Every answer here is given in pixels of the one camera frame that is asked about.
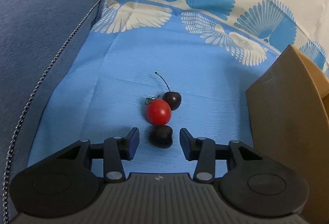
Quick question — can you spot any dark cherry stemless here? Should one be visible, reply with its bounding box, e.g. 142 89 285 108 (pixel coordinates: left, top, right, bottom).
148 125 173 148

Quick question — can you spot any red cherry tomato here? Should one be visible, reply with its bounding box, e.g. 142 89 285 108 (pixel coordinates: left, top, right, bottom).
146 97 171 126

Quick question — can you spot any dark cherry with stem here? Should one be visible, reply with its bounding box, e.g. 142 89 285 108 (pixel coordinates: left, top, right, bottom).
155 72 182 111

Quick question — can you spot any blue fan-pattern sofa cover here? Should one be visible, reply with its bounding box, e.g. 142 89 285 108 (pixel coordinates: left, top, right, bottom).
28 0 328 173

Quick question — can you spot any brown cardboard box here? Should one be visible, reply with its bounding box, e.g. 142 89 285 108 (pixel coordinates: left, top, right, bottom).
246 46 328 223

